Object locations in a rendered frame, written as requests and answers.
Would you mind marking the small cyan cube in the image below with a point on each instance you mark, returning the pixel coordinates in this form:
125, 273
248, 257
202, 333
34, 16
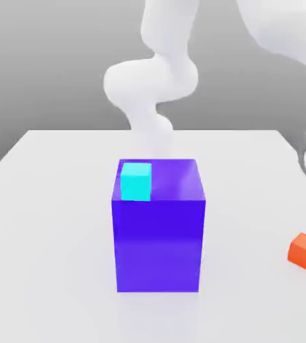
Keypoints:
135, 182

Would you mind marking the small orange cube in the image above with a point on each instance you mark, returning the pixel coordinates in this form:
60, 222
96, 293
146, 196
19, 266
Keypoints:
302, 252

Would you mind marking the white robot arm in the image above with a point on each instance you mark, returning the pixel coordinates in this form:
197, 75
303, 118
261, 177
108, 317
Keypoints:
152, 77

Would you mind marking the large purple box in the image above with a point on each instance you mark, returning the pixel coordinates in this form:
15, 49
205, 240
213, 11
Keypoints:
158, 241

